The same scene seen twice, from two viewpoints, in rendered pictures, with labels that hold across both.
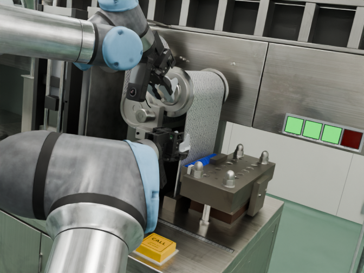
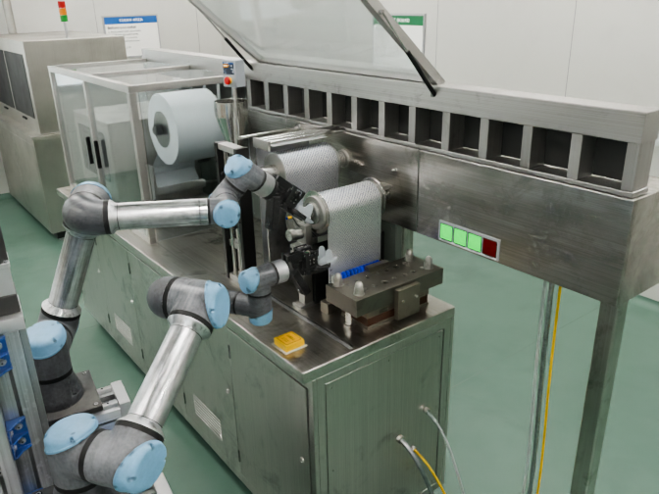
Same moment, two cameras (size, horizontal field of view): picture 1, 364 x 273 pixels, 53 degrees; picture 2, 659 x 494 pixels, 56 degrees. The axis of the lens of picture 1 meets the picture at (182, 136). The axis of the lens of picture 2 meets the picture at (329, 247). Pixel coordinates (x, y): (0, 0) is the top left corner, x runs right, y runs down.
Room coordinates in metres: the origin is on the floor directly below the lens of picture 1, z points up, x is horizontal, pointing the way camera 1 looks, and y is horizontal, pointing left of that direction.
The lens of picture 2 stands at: (-0.71, -0.82, 1.93)
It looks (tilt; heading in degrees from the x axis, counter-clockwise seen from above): 22 degrees down; 25
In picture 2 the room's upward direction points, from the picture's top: 1 degrees counter-clockwise
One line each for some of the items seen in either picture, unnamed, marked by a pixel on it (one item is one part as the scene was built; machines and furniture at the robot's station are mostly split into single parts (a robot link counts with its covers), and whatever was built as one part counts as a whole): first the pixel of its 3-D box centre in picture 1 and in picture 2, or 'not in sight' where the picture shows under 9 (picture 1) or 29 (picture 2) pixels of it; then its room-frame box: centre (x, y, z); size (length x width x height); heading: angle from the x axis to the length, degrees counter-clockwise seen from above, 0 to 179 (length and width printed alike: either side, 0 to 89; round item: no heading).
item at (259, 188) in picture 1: (259, 195); (407, 301); (1.10, -0.27, 0.97); 0.10 x 0.03 x 0.11; 152
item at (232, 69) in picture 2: not in sight; (231, 73); (1.35, 0.52, 1.66); 0.07 x 0.07 x 0.10; 78
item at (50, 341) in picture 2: not in sight; (47, 348); (0.38, 0.60, 0.98); 0.13 x 0.12 x 0.14; 36
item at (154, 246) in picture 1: (156, 247); (288, 341); (0.79, 0.02, 0.91); 0.07 x 0.07 x 0.02; 62
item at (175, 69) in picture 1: (171, 91); (316, 212); (1.07, 0.05, 1.25); 0.15 x 0.01 x 0.15; 62
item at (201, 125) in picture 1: (201, 136); (355, 246); (1.15, -0.06, 1.11); 0.23 x 0.01 x 0.18; 152
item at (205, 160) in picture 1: (202, 163); (358, 271); (1.14, -0.08, 1.03); 0.21 x 0.04 x 0.03; 152
